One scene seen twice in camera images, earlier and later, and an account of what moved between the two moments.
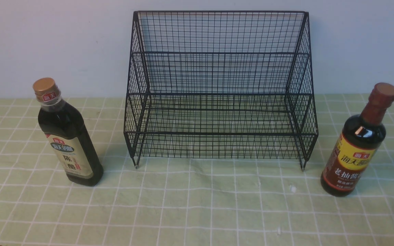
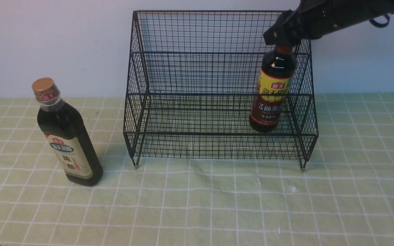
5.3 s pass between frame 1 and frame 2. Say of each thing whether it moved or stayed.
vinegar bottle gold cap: stayed
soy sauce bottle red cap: moved
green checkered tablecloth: stayed
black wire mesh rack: stayed
